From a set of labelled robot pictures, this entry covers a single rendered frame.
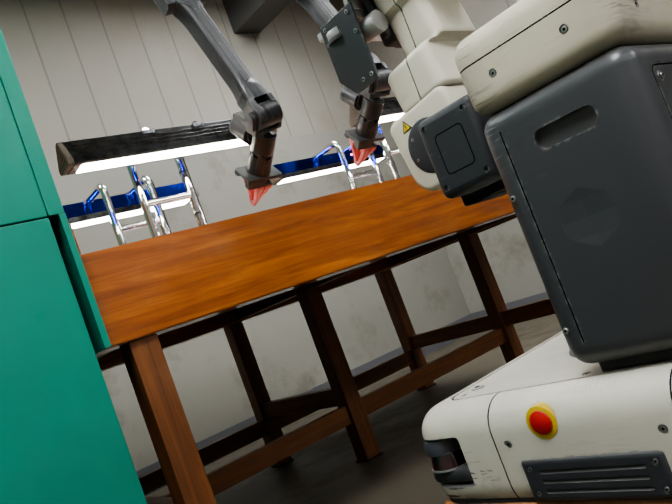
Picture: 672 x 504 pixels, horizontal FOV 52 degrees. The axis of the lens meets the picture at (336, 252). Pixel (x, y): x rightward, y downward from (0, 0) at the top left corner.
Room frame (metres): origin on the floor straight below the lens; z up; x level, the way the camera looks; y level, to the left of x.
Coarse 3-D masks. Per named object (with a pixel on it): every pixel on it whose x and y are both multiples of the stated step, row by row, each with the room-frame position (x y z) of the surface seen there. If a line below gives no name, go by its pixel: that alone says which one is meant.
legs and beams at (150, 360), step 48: (384, 288) 3.27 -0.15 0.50; (480, 288) 2.84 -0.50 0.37; (240, 336) 2.75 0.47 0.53; (336, 336) 2.32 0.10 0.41; (432, 336) 3.15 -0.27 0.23; (144, 384) 1.33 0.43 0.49; (336, 384) 2.30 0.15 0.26; (432, 384) 3.28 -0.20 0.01; (240, 432) 2.67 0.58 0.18; (144, 480) 2.43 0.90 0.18; (192, 480) 1.34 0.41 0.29; (240, 480) 2.02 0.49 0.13
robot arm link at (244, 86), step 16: (160, 0) 1.57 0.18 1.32; (176, 0) 1.57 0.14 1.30; (192, 0) 1.58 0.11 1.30; (176, 16) 1.60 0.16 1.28; (192, 16) 1.57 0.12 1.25; (208, 16) 1.59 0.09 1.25; (192, 32) 1.60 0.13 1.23; (208, 32) 1.57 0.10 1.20; (208, 48) 1.58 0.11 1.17; (224, 48) 1.57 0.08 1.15; (224, 64) 1.56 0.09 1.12; (240, 64) 1.57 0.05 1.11; (224, 80) 1.59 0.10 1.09; (240, 80) 1.56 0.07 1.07; (256, 80) 1.58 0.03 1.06; (240, 96) 1.56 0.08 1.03; (256, 96) 1.56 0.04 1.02; (272, 96) 1.58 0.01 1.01; (256, 112) 1.54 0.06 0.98; (272, 112) 1.56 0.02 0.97
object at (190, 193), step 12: (144, 132) 1.77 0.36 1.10; (180, 156) 2.00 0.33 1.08; (132, 168) 1.91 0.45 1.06; (180, 168) 2.00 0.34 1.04; (132, 180) 1.91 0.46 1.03; (144, 192) 1.92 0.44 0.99; (192, 192) 2.00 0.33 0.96; (144, 204) 1.91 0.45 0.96; (156, 204) 1.93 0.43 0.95; (192, 204) 2.00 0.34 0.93; (144, 216) 1.91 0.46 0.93; (204, 216) 2.02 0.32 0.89; (156, 228) 1.91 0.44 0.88
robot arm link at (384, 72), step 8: (296, 0) 1.85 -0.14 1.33; (304, 0) 1.84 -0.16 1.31; (312, 0) 1.83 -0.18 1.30; (320, 0) 1.82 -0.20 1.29; (328, 0) 1.84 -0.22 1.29; (304, 8) 1.86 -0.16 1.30; (312, 8) 1.84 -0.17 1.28; (320, 8) 1.82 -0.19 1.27; (328, 8) 1.82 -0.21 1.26; (312, 16) 1.85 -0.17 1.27; (320, 16) 1.82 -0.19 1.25; (328, 16) 1.81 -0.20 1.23; (320, 24) 1.84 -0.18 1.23; (376, 56) 1.79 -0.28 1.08; (376, 64) 1.78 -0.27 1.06; (384, 64) 1.79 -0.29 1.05; (384, 72) 1.77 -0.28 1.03; (376, 80) 1.75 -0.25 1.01; (384, 80) 1.77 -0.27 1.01; (376, 88) 1.76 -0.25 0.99; (384, 88) 1.78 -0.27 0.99
